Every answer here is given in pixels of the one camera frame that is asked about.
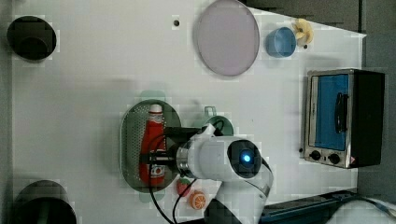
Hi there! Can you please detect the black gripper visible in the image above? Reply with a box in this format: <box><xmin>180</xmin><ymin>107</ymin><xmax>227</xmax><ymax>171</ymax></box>
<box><xmin>139</xmin><ymin>127</ymin><xmax>202</xmax><ymax>167</ymax></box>

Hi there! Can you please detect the red ketchup bottle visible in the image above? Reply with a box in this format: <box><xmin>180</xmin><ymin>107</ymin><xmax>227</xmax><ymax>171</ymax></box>
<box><xmin>139</xmin><ymin>104</ymin><xmax>165</xmax><ymax>186</ymax></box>

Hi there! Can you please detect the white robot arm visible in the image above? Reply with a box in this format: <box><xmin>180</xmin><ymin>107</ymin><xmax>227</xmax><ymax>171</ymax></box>
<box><xmin>139</xmin><ymin>123</ymin><xmax>273</xmax><ymax>224</ymax></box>

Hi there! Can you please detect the black robot base upper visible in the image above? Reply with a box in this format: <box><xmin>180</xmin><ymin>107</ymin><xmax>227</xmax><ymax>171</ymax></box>
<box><xmin>7</xmin><ymin>16</ymin><xmax>57</xmax><ymax>61</ymax></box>

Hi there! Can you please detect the black robot base lower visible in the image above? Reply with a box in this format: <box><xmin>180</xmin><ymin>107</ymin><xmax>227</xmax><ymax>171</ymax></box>
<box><xmin>10</xmin><ymin>180</ymin><xmax>78</xmax><ymax>224</ymax></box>

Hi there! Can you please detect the green oval strainer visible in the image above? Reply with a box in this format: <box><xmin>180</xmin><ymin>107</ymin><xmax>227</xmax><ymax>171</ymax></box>
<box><xmin>120</xmin><ymin>91</ymin><xmax>181</xmax><ymax>203</ymax></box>

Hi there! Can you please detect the green mug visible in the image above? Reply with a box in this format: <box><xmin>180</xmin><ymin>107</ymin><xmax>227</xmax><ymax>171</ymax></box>
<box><xmin>199</xmin><ymin>105</ymin><xmax>233</xmax><ymax>136</ymax></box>

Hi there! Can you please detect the strawberry toy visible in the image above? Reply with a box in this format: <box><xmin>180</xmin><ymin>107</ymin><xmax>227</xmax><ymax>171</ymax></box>
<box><xmin>176</xmin><ymin>178</ymin><xmax>191</xmax><ymax>197</ymax></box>

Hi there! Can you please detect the orange slice toy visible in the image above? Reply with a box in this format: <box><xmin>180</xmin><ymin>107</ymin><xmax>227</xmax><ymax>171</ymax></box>
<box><xmin>189</xmin><ymin>190</ymin><xmax>206</xmax><ymax>210</ymax></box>

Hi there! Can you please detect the purple round plate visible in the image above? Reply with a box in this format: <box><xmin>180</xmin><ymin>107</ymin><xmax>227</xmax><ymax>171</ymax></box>
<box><xmin>195</xmin><ymin>0</ymin><xmax>261</xmax><ymax>76</ymax></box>

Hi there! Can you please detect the blue cup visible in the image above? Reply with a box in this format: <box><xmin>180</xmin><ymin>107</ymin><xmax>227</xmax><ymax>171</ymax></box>
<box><xmin>264</xmin><ymin>27</ymin><xmax>297</xmax><ymax>58</ymax></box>

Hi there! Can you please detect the peeled banana toy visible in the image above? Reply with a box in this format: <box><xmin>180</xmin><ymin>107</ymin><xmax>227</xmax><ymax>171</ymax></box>
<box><xmin>292</xmin><ymin>18</ymin><xmax>314</xmax><ymax>47</ymax></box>

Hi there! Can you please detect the silver toaster oven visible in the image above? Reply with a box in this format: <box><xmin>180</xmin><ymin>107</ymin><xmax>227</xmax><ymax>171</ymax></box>
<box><xmin>304</xmin><ymin>68</ymin><xmax>385</xmax><ymax>169</ymax></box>

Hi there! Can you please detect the black cable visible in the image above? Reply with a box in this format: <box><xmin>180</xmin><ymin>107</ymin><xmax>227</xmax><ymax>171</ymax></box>
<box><xmin>147</xmin><ymin>119</ymin><xmax>225</xmax><ymax>224</ymax></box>

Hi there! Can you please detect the blue metal frame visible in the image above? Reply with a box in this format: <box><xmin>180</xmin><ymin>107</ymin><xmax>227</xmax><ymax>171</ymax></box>
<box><xmin>259</xmin><ymin>190</ymin><xmax>358</xmax><ymax>224</ymax></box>

